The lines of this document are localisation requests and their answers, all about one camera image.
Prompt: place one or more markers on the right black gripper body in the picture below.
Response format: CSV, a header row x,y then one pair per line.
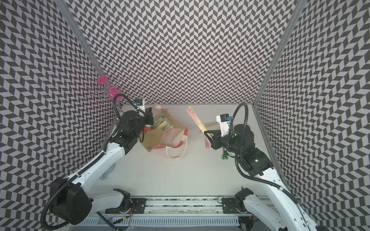
x,y
228,143

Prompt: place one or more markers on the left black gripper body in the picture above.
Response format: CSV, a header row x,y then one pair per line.
x,y
148,120

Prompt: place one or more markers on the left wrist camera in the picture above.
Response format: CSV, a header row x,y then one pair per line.
x,y
140,105

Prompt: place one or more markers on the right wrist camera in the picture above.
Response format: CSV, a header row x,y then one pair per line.
x,y
224,123

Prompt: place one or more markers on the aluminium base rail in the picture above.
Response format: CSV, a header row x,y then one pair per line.
x,y
184,205

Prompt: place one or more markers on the blue roll of tape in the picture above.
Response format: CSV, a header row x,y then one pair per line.
x,y
108,170

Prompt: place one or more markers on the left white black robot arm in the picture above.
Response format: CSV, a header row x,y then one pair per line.
x,y
70,201

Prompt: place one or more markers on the burlap red tote bag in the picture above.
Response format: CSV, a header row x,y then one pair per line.
x,y
174,140

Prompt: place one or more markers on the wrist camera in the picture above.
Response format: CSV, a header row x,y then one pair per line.
x,y
224,123
140,105

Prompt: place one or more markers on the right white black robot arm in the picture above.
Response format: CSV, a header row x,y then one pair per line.
x,y
254,165

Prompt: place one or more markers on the green folding fan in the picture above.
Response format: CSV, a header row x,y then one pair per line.
x,y
226,155

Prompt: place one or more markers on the pink blue folding fan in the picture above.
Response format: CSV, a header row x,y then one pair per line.
x,y
198,122

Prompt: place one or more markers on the pink tassel folding fan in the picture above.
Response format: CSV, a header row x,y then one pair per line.
x,y
211,124

